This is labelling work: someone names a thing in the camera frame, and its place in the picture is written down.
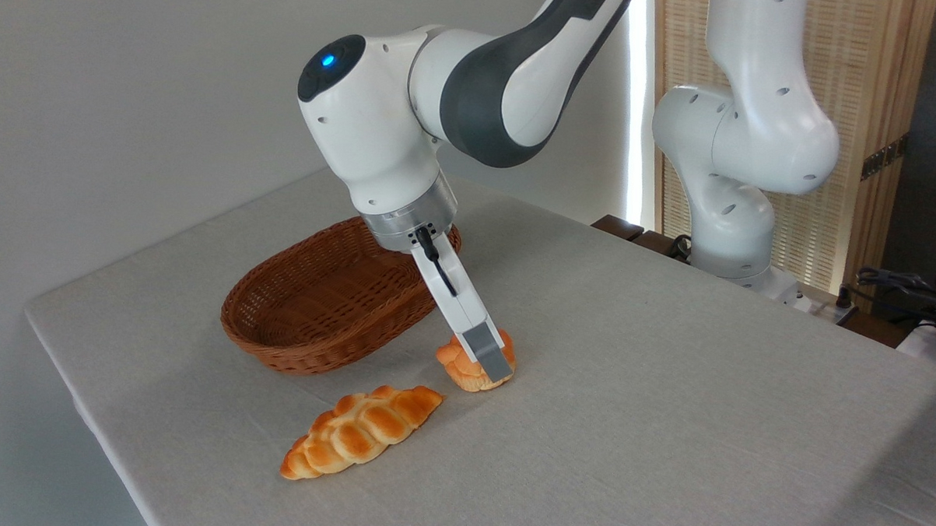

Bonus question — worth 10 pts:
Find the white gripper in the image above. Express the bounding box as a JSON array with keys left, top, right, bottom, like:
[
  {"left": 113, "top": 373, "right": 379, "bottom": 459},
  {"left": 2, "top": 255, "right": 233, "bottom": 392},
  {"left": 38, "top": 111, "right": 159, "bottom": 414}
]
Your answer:
[{"left": 409, "top": 230, "right": 517, "bottom": 384}]

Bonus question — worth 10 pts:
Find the small braided bread roll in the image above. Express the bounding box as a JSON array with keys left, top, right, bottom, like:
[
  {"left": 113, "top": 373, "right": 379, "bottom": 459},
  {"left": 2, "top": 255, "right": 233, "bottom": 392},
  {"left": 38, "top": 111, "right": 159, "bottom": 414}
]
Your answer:
[{"left": 435, "top": 329, "right": 518, "bottom": 395}]

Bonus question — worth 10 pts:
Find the long braided bread loaf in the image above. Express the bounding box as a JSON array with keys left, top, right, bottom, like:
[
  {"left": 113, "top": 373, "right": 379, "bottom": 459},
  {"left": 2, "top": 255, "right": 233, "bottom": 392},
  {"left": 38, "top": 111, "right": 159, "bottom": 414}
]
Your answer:
[{"left": 277, "top": 383, "right": 448, "bottom": 482}]

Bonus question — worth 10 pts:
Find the grey tablecloth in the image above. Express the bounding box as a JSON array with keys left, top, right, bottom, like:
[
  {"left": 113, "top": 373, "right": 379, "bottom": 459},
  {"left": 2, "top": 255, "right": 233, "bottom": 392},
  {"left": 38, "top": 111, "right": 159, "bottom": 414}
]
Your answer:
[{"left": 19, "top": 147, "right": 936, "bottom": 526}]

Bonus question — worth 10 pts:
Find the dark brown wooden furniture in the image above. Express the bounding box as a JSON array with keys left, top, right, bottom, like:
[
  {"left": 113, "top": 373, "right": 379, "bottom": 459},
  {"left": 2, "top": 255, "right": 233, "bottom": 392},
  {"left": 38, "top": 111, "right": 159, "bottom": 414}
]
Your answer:
[{"left": 591, "top": 212, "right": 695, "bottom": 268}]

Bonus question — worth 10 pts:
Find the brown wicker basket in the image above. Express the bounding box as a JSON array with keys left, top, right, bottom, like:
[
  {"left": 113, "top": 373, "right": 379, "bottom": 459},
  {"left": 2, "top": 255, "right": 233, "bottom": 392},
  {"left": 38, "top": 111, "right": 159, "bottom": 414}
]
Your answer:
[{"left": 217, "top": 212, "right": 466, "bottom": 379}]

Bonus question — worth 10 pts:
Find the dark metal screen hinge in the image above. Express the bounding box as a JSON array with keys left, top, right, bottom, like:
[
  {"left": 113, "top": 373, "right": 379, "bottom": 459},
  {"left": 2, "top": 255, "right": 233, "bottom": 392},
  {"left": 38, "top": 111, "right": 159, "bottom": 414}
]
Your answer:
[{"left": 859, "top": 134, "right": 911, "bottom": 181}]

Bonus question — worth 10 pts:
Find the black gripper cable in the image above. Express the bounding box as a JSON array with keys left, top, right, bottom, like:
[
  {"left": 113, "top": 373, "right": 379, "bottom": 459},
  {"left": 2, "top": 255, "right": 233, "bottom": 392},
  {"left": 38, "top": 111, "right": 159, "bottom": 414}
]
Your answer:
[{"left": 414, "top": 224, "right": 460, "bottom": 300}]

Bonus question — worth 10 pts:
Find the black cable bundle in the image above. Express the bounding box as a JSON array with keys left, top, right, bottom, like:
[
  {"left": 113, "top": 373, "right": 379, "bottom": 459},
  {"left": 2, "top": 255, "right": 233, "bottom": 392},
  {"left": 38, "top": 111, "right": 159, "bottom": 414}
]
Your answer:
[{"left": 856, "top": 265, "right": 936, "bottom": 338}]

